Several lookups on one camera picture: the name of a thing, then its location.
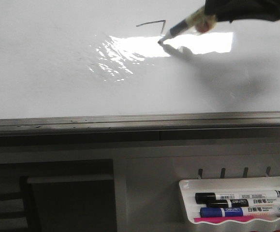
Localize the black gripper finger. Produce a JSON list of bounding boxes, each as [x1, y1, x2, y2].
[[205, 0, 280, 23]]

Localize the black whiteboard marker with magnet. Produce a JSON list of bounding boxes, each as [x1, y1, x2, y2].
[[158, 6, 217, 44]]

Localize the white plastic marker tray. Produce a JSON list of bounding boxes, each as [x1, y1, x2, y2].
[[178, 177, 280, 232]]

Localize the black capped marker top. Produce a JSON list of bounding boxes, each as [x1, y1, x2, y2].
[[195, 189, 280, 204]]

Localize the black capped marker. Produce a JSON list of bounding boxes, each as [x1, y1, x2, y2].
[[195, 189, 280, 204], [206, 198, 280, 208]]

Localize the black capped marker middle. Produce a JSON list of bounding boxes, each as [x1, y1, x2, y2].
[[206, 198, 280, 208]]

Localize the white pegboard panel with hooks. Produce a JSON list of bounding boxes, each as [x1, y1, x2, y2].
[[113, 141, 280, 232]]

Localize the blue capped marker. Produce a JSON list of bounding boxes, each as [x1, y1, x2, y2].
[[200, 205, 280, 218]]

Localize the pink marker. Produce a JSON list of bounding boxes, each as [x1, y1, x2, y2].
[[193, 216, 276, 224]]

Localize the black dark panel with shelf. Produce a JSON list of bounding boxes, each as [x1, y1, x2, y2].
[[0, 159, 117, 232]]

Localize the white whiteboard with aluminium frame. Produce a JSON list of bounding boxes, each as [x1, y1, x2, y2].
[[0, 0, 280, 136]]

